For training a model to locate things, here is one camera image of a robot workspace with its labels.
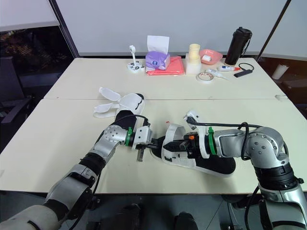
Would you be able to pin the white glue bottle red cap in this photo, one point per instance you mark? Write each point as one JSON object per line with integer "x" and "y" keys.
{"x": 225, "y": 68}

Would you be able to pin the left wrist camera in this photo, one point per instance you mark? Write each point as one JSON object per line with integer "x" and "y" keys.
{"x": 143, "y": 135}

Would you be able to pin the white stand with patterned base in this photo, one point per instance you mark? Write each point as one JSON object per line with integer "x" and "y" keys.
{"x": 134, "y": 65}

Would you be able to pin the pink plastic bowl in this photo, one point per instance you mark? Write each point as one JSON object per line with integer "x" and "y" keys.
{"x": 214, "y": 57}

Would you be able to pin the clear glue tube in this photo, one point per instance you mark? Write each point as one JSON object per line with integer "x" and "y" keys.
{"x": 214, "y": 72}

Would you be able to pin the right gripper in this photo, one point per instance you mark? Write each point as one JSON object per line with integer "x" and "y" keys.
{"x": 193, "y": 145}

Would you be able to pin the white cup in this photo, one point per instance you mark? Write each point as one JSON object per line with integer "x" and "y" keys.
{"x": 279, "y": 71}

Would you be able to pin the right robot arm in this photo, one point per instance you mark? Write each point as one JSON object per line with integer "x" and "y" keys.
{"x": 263, "y": 146}

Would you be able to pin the black tumbler bottle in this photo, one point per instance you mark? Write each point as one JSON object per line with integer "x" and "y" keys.
{"x": 236, "y": 48}

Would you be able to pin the white and black sandal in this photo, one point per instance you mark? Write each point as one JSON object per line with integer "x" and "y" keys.
{"x": 130, "y": 100}
{"x": 211, "y": 165}

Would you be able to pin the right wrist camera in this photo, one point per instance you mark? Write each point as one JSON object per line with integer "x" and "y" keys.
{"x": 192, "y": 117}

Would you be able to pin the roll of tape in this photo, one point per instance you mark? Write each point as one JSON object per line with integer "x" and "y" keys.
{"x": 204, "y": 79}

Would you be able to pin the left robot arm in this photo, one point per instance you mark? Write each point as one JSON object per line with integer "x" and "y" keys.
{"x": 72, "y": 184}

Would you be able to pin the coral red folder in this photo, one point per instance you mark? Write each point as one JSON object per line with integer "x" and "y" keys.
{"x": 176, "y": 67}

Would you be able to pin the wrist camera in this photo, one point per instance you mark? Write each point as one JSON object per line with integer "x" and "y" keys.
{"x": 192, "y": 117}
{"x": 143, "y": 135}

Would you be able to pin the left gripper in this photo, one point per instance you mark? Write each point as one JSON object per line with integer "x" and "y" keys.
{"x": 144, "y": 145}

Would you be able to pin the small white pack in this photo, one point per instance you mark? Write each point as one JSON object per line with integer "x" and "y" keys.
{"x": 206, "y": 57}

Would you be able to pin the cream stacked cylinder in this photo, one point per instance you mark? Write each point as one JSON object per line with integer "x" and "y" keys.
{"x": 193, "y": 51}

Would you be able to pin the purple tissue pack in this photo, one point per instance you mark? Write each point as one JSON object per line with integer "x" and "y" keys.
{"x": 157, "y": 61}

